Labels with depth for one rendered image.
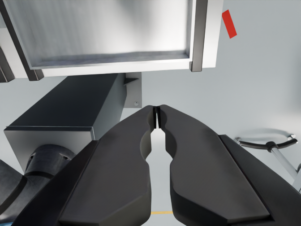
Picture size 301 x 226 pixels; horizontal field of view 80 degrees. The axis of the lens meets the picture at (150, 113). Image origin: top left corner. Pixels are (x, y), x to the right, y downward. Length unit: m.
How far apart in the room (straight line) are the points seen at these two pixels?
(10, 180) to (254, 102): 1.45
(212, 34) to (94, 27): 0.19
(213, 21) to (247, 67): 1.09
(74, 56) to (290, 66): 1.41
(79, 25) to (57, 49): 0.06
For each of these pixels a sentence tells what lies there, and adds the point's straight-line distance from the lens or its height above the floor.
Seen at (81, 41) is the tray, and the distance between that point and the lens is 0.34.
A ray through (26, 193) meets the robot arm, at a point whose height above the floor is 0.95.
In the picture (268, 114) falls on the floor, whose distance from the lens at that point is 1.67.
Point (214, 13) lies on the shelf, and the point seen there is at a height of 0.88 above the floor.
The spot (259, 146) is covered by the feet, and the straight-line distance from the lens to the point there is 1.67.
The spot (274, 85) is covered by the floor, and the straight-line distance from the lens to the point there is 1.56.
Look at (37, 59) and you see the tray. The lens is 0.37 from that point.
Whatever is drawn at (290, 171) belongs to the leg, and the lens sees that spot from 1.56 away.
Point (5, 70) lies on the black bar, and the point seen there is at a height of 0.89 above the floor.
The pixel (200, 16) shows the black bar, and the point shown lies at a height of 0.90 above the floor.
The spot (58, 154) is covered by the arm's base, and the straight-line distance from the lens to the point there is 0.59.
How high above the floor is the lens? 1.20
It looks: 60 degrees down
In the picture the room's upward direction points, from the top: 180 degrees counter-clockwise
